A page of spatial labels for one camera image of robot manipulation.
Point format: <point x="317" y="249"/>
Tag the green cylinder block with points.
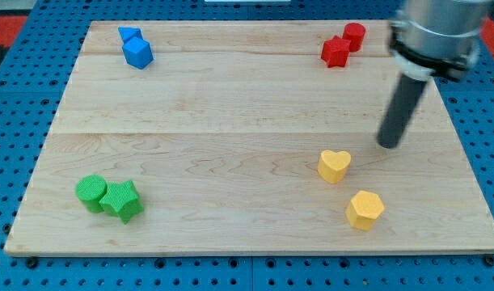
<point x="90" y="190"/>

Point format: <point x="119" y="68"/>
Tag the red cylinder block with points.
<point x="355" y="34"/>

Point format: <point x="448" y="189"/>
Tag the red star block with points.
<point x="335" y="52"/>

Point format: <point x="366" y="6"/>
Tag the wooden board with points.
<point x="221" y="135"/>

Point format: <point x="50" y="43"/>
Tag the yellow hexagon block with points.
<point x="364" y="209"/>

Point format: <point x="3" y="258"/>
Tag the green star block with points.
<point x="122" y="200"/>

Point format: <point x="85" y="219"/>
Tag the yellow heart block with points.
<point x="333" y="166"/>

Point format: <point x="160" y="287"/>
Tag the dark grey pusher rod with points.
<point x="405" y="98"/>

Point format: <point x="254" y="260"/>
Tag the blue cube block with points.
<point x="138" y="53"/>

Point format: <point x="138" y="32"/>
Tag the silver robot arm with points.
<point x="429" y="38"/>

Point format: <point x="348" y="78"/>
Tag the blue triangle block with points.
<point x="127" y="33"/>

